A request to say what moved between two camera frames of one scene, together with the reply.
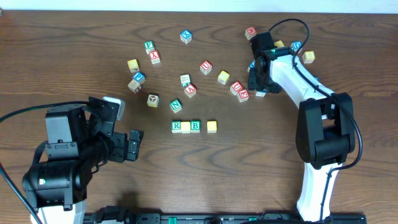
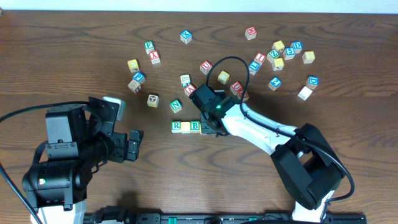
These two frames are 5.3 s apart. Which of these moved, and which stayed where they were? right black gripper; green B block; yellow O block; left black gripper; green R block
Moved: right black gripper
Stayed: green R block; left black gripper; yellow O block; green B block
